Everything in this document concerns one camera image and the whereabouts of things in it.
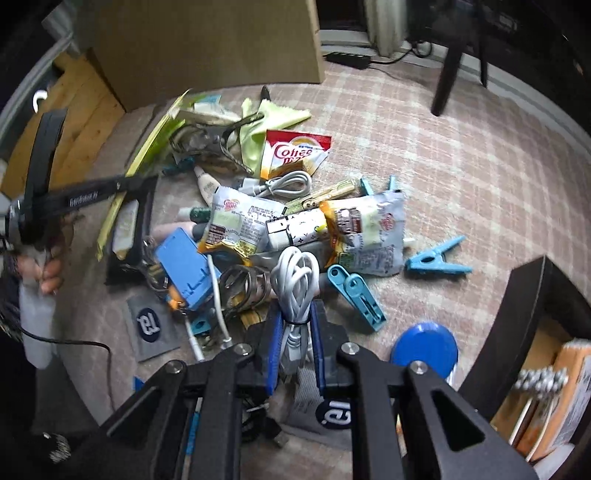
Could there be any blue round disc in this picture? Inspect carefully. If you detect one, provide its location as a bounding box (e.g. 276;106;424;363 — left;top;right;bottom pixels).
390;322;459;384

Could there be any blue plastic box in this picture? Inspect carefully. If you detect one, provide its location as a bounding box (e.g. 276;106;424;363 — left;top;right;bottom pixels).
154;226;222;311

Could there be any dark teal clothespin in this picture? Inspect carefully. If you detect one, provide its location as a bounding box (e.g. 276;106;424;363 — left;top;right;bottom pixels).
164;157;195;176

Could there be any small white usb cable coil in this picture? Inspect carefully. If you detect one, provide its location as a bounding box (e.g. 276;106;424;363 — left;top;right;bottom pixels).
240;170;312;201

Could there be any white cable bundle black tie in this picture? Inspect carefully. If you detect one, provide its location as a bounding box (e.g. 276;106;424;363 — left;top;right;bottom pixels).
270;247;321;384

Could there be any black power strip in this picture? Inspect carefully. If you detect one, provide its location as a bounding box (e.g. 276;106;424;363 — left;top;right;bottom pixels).
323;52;372;70

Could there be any person's left hand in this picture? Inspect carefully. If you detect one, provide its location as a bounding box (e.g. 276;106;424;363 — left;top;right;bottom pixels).
17;244;64;296

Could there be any white tube teal cap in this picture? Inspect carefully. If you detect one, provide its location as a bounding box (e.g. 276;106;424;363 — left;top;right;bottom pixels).
177;206;214;223

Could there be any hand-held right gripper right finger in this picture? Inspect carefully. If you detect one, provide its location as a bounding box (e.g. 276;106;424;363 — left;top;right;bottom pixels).
310;298;539;480

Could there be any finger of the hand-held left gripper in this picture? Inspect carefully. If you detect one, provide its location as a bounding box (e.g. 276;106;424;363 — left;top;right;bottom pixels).
18;174;160;232
21;110;69;241

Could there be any grey sachet dark round logo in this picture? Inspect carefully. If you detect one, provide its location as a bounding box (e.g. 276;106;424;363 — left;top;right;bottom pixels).
126;293;182;363
272;364;365;450

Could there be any loose white usb cable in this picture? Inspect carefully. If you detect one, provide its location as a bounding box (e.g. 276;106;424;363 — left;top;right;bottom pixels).
205;254;234;352

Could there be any white squeeze bottle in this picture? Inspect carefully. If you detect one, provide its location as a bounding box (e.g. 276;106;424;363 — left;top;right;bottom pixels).
193;166;223;204

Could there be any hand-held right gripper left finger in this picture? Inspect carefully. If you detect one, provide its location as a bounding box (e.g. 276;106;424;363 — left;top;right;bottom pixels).
69;300;284;480

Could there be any silver creamer packet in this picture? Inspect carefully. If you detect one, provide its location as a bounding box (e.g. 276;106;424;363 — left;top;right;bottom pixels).
198;187;273;257
321;189;409;278

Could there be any thin white cable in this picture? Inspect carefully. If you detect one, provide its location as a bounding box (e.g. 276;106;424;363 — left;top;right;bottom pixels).
182;318;206;363

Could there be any silver bead cluster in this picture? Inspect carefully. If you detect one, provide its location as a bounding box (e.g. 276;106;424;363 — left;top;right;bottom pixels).
508;367;568;457

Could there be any large blue clothespin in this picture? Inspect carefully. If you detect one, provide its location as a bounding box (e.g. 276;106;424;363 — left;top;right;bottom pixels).
327;264;386;332

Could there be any wooden board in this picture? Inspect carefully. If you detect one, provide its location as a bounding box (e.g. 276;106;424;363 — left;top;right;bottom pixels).
0;53;125;199

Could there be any person's dark clothing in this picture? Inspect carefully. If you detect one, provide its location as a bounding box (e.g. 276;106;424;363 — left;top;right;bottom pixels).
0;360;121;480

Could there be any person's left forearm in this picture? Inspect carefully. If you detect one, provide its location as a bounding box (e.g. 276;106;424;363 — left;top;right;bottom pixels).
0;258;24;344

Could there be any white patterned cylinder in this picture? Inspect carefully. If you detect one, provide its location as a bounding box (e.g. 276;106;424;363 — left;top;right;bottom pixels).
265;210;328;250

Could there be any black flat case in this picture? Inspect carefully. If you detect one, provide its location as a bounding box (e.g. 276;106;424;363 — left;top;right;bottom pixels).
105;178;160;286

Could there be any cardboard box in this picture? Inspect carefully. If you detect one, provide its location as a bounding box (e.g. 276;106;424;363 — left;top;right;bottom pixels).
88;0;326;112

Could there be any wooden clothespin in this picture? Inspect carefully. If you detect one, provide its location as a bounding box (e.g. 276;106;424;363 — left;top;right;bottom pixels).
284;179;358;208

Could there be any black cable coil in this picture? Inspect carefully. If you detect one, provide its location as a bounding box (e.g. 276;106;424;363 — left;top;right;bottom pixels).
240;401;287;448

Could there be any black chair leg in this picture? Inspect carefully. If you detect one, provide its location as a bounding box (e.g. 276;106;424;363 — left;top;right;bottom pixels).
430;0;490;116

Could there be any long yellow packet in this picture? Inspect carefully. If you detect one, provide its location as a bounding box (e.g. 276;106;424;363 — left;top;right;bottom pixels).
96;90;190;261

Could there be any black storage box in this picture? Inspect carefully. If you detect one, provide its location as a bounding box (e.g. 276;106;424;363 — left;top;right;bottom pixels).
457;255;591;480

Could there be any orange flat packet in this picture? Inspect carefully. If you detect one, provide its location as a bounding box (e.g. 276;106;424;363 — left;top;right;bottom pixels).
517;339;591;462

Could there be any metal ring coil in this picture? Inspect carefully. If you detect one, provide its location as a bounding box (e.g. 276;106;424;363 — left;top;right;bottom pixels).
219;264;273;310

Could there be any red white coffee packet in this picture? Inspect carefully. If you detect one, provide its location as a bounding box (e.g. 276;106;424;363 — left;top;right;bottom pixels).
260;129;333;181

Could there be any orange toy figure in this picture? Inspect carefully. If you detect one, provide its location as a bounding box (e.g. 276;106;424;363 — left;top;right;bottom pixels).
165;284;188;312

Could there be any pink bottle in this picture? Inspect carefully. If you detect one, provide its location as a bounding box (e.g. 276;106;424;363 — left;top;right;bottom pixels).
150;222;199;245

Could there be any pink plaid desktop cloth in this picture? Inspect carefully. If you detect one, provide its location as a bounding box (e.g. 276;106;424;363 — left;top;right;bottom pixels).
37;69;591;462

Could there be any yellow-green cloth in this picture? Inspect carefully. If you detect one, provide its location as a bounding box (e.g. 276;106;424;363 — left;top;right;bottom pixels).
240;98;312;174

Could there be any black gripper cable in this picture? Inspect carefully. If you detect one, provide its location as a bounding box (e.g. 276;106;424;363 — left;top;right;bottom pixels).
21;330;116;411

